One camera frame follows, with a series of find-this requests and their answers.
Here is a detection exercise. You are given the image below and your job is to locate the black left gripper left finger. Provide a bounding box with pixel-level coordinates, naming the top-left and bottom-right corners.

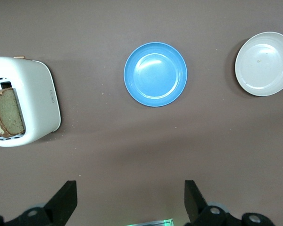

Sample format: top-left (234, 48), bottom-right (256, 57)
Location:
top-left (0, 180), bottom-right (77, 226)

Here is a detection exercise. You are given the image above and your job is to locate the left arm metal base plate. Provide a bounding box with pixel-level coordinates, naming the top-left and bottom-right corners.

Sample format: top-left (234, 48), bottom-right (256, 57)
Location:
top-left (125, 218), bottom-right (175, 226)

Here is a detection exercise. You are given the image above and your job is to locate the white two-slot toaster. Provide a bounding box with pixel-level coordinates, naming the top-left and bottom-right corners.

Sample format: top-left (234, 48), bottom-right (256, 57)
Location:
top-left (0, 45), bottom-right (62, 148)

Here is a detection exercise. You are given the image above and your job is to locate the beige plate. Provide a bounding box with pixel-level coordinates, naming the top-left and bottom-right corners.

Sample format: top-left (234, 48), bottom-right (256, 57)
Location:
top-left (234, 31), bottom-right (283, 97)

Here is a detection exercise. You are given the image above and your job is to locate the blue plate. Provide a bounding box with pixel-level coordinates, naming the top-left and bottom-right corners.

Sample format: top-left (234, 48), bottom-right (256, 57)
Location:
top-left (123, 42), bottom-right (188, 108)

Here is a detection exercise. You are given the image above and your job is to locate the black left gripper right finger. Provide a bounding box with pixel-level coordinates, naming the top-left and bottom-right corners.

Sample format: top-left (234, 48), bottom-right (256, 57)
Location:
top-left (184, 180), bottom-right (277, 226)

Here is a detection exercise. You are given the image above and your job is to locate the light brown bread slice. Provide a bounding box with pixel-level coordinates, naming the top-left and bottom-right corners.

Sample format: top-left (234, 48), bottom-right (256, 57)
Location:
top-left (0, 87), bottom-right (26, 138)

